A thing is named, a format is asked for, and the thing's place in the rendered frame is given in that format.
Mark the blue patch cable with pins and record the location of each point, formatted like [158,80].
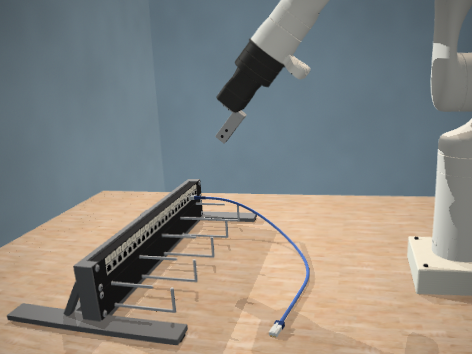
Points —
[293,244]

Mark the black patch panel rack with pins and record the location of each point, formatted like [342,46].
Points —
[102,274]

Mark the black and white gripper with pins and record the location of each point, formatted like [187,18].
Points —
[267,52]

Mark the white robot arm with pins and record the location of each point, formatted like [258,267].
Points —
[451,91]

